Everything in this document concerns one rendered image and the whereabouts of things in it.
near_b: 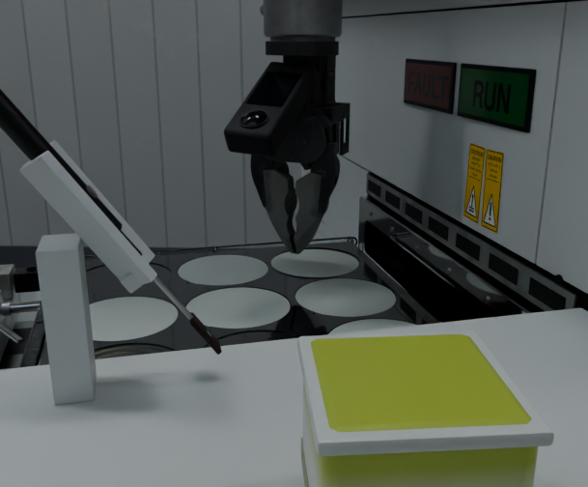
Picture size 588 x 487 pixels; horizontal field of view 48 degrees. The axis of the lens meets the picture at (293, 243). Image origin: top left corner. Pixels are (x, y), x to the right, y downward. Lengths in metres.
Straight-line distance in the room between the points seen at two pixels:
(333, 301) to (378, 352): 0.39
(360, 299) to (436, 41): 0.27
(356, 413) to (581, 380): 0.21
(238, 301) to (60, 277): 0.33
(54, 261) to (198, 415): 0.11
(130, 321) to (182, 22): 2.65
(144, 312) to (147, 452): 0.32
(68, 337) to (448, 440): 0.21
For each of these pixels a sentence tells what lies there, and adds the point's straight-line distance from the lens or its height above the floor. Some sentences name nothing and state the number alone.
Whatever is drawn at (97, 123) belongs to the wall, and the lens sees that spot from 3.34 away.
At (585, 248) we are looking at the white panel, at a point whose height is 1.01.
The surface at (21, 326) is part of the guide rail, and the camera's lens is 0.77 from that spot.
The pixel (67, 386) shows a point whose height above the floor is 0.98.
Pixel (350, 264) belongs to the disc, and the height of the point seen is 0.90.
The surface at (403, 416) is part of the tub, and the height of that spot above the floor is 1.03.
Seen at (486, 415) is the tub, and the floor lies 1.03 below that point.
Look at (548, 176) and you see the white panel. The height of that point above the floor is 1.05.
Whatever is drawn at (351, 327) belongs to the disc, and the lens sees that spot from 0.59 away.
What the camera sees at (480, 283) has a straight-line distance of 0.60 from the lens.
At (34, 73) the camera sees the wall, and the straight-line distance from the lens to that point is 3.41.
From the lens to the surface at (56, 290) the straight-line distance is 0.35.
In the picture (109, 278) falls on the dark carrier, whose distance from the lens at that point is 0.73.
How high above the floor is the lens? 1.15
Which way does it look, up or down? 18 degrees down
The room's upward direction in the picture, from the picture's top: straight up
